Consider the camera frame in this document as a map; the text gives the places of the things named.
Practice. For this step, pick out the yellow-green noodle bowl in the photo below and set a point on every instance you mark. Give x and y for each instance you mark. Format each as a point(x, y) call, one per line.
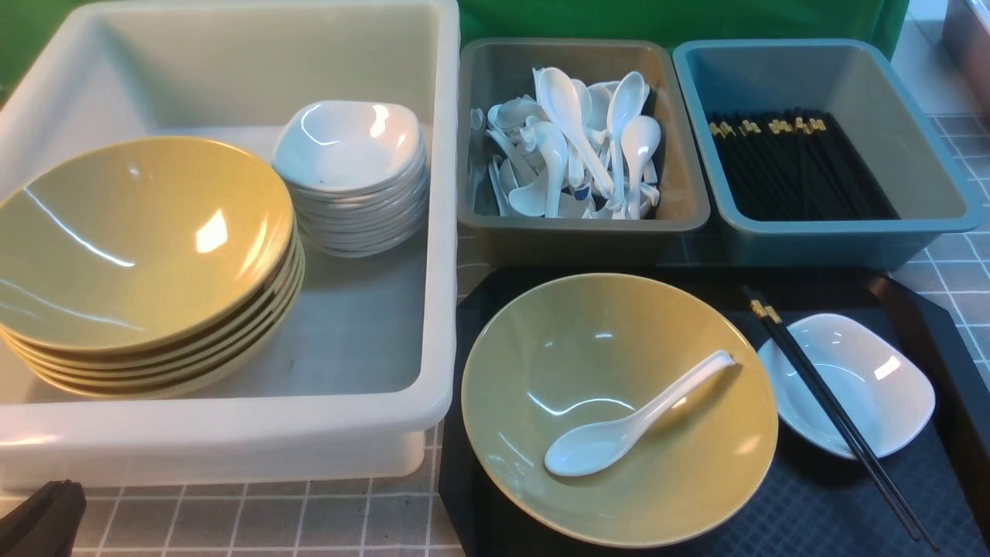
point(598, 347)

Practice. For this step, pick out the white ceramic soup spoon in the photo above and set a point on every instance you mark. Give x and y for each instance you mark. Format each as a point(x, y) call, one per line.
point(592, 447)

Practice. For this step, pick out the black chopstick gold band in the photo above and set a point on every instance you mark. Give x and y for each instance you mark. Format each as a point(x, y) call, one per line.
point(831, 402)

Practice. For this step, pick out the white square sauce dish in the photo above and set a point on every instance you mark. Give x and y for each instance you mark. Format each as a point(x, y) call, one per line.
point(888, 397)

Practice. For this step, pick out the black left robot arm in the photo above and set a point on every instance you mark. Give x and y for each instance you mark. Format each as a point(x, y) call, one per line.
point(46, 524)

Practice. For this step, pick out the pile of white spoons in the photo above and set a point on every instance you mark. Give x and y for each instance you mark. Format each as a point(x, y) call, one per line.
point(569, 151)

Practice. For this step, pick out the large white plastic tub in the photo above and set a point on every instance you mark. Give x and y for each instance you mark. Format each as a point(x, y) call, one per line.
point(343, 386)

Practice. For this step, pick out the stack of white dishes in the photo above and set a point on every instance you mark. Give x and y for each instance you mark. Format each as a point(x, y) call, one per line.
point(358, 175)

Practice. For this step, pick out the grey plastic bin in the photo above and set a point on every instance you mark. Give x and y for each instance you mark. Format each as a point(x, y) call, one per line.
point(493, 71)

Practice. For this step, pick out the pile of black chopsticks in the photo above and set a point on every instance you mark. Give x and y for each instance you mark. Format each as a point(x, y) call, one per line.
point(796, 165)

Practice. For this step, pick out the stack of yellow-green bowls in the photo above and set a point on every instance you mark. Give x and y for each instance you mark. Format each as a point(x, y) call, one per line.
point(148, 269)

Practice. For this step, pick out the blue plastic bin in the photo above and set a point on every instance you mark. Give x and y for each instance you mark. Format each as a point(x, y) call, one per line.
point(854, 82)

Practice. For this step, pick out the green cloth backdrop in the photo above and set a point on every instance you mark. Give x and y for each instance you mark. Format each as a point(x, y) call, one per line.
point(669, 23)

